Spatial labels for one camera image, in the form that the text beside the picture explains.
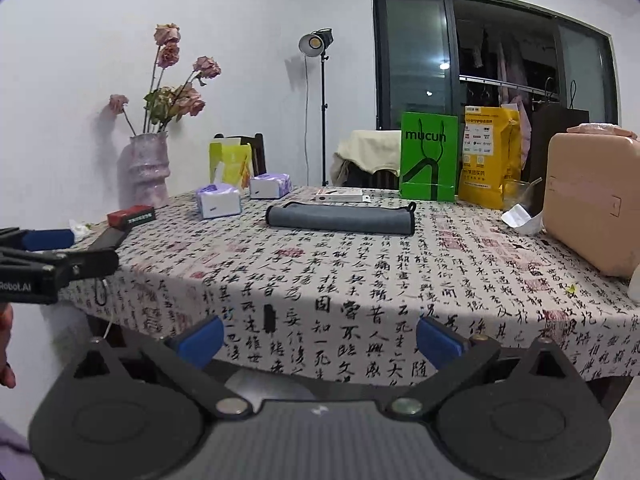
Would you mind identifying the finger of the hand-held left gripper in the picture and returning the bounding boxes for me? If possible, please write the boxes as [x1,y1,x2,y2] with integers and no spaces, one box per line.
[0,228,76,253]
[0,246,121,283]

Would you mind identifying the studio light on stand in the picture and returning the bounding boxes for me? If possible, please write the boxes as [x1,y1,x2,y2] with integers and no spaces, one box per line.
[298,27,335,187]

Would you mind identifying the grey pouch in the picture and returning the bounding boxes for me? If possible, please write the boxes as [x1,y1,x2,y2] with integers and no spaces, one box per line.
[265,200,417,236]

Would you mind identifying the pink hard case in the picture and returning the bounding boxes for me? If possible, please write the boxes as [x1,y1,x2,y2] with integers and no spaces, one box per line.
[542,131,640,278]

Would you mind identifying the dark wooden chair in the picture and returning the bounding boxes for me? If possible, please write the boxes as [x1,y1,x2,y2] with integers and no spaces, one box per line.
[213,132,266,177]

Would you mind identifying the pink packet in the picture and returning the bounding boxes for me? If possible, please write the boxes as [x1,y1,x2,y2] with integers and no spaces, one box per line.
[566,121,639,140]

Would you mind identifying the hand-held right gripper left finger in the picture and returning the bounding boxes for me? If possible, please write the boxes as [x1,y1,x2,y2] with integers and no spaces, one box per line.
[74,316,253,422]

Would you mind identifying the green paper bag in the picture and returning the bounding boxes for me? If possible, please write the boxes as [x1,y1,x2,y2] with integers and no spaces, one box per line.
[398,111,459,203]

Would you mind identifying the pink ceramic vase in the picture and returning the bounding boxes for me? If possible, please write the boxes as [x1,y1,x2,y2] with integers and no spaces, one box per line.
[118,131,172,210]

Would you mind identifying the dark framed window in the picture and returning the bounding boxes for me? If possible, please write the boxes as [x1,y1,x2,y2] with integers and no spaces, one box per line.
[370,0,621,133]

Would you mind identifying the red and black box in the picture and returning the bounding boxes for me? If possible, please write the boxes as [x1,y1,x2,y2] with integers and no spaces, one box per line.
[106,205,157,229]

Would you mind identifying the black paper bag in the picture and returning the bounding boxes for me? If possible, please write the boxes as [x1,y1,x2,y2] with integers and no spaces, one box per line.
[528,79,591,187]

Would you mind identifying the chair with cream cover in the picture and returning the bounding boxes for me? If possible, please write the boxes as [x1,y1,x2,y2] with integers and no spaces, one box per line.
[332,129,404,189]

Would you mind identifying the calligraphy printed tablecloth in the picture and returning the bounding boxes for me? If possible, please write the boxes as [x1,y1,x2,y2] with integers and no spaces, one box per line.
[59,185,640,402]

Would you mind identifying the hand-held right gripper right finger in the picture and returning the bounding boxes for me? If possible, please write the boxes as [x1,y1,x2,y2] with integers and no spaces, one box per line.
[388,316,569,421]

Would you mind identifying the yellow plastic bag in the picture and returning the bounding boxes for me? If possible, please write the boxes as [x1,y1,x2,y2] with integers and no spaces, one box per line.
[458,105,522,210]

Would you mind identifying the white paper receipt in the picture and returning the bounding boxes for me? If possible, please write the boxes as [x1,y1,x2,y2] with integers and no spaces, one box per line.
[501,204,545,235]

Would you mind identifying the purple clothing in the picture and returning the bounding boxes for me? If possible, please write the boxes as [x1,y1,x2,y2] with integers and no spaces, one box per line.
[0,419,37,480]

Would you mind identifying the flat black object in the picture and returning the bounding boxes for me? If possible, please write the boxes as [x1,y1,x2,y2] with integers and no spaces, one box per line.
[87,227,132,252]

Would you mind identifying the hanging clothes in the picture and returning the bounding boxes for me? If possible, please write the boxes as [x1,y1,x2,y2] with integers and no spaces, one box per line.
[462,25,533,126]

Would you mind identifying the purple white tissue pack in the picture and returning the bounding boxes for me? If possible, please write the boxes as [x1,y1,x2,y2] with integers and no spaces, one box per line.
[195,183,242,220]
[249,173,293,200]

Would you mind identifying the clear glass cup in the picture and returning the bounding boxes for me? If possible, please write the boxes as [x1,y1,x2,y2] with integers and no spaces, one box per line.
[503,177,544,212]

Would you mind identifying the flat white box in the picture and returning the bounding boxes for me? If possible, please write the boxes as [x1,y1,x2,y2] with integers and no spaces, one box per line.
[313,187,371,205]

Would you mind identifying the person's left hand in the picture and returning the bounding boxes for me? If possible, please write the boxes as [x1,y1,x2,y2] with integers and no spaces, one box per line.
[0,304,17,387]

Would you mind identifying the dried pink roses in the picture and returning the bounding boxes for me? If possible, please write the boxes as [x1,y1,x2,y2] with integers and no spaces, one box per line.
[109,23,222,137]

